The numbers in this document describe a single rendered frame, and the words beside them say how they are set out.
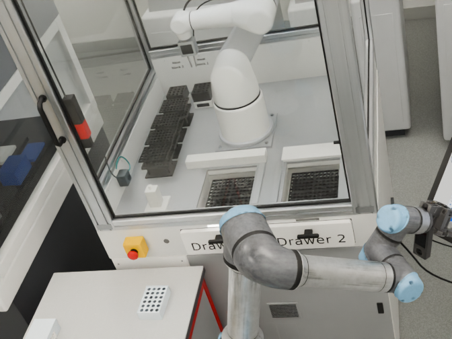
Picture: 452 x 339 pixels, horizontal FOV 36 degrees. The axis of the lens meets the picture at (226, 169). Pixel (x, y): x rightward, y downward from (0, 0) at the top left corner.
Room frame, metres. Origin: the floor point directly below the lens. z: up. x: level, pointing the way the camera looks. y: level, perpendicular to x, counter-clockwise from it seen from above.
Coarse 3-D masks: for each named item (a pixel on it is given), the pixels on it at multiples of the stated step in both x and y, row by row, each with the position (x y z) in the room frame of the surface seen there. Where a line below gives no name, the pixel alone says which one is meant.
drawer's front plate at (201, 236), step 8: (184, 232) 1.86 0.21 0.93; (192, 232) 1.85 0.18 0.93; (200, 232) 1.84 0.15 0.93; (208, 232) 1.83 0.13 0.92; (216, 232) 1.82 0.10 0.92; (184, 240) 1.86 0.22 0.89; (192, 240) 1.85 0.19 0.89; (200, 240) 1.84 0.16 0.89; (208, 240) 1.83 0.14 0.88; (192, 248) 1.86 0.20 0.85; (200, 248) 1.85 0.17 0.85; (208, 248) 1.84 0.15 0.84; (216, 248) 1.83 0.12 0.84
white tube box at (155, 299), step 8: (152, 288) 1.78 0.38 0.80; (160, 288) 1.77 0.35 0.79; (168, 288) 1.76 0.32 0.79; (144, 296) 1.75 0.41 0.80; (152, 296) 1.74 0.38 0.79; (160, 296) 1.73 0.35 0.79; (168, 296) 1.74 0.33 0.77; (144, 304) 1.71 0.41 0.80; (152, 304) 1.70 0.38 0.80; (160, 304) 1.69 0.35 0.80; (144, 312) 1.67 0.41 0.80; (152, 312) 1.66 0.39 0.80; (160, 312) 1.66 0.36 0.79
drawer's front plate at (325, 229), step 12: (276, 228) 1.74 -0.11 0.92; (288, 228) 1.73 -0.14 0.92; (300, 228) 1.72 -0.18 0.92; (312, 228) 1.70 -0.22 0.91; (324, 228) 1.69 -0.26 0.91; (336, 228) 1.67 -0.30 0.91; (348, 228) 1.66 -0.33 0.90; (288, 240) 1.73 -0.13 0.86; (312, 240) 1.71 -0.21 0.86; (324, 240) 1.69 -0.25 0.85; (336, 240) 1.68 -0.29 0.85; (348, 240) 1.66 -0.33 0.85
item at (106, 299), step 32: (64, 288) 1.95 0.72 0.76; (96, 288) 1.90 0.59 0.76; (128, 288) 1.85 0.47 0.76; (192, 288) 1.75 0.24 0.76; (32, 320) 1.84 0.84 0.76; (64, 320) 1.79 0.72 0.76; (96, 320) 1.74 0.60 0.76; (128, 320) 1.69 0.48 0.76; (160, 320) 1.65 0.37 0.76; (192, 320) 1.63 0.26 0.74
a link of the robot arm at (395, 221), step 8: (384, 208) 1.30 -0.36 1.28; (392, 208) 1.29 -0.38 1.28; (400, 208) 1.29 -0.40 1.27; (408, 208) 1.31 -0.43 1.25; (416, 208) 1.33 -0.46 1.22; (384, 216) 1.29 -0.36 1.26; (392, 216) 1.27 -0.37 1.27; (400, 216) 1.26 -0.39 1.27; (408, 216) 1.27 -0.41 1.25; (416, 216) 1.29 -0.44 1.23; (384, 224) 1.28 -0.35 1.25; (392, 224) 1.26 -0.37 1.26; (400, 224) 1.25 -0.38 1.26; (408, 224) 1.27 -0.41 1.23; (416, 224) 1.28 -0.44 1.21; (384, 232) 1.28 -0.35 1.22; (392, 232) 1.26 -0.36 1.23; (400, 232) 1.26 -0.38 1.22; (408, 232) 1.28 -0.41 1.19; (400, 240) 1.26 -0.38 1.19
